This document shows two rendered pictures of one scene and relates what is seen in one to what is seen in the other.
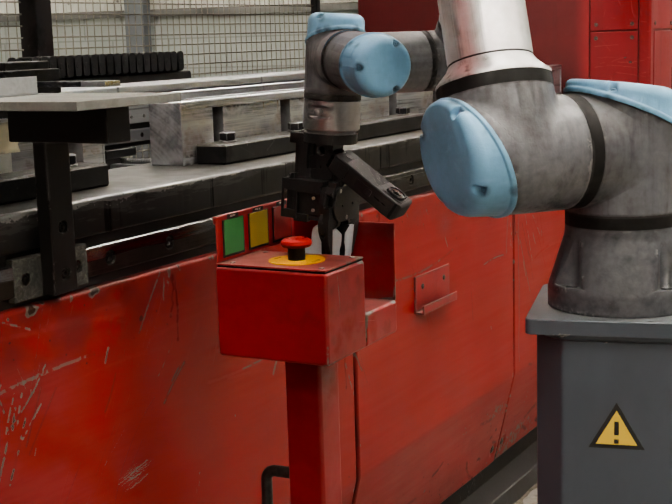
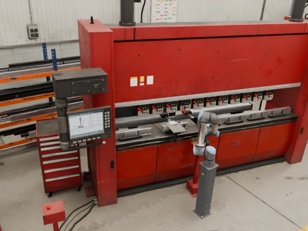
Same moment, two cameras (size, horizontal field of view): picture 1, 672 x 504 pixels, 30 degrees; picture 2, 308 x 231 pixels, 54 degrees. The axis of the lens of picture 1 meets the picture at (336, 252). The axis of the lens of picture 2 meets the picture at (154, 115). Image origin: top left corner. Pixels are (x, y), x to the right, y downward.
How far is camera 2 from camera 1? 2.93 m
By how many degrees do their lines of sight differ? 40
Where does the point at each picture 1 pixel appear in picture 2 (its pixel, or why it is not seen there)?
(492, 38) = (198, 142)
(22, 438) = (169, 151)
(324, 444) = (197, 160)
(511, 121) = (196, 149)
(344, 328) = not seen: hidden behind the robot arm
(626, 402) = (203, 172)
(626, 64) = (301, 111)
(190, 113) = not seen: hidden behind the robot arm
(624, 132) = (206, 153)
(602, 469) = (201, 176)
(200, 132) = not seen: hidden behind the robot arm
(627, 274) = (205, 163)
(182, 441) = (188, 154)
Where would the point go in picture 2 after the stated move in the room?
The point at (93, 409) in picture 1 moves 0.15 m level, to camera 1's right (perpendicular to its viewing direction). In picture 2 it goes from (177, 150) to (186, 154)
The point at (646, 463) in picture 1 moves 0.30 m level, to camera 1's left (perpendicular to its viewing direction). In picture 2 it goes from (204, 177) to (184, 167)
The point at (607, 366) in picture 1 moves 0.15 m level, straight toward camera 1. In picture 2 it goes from (202, 168) to (194, 173)
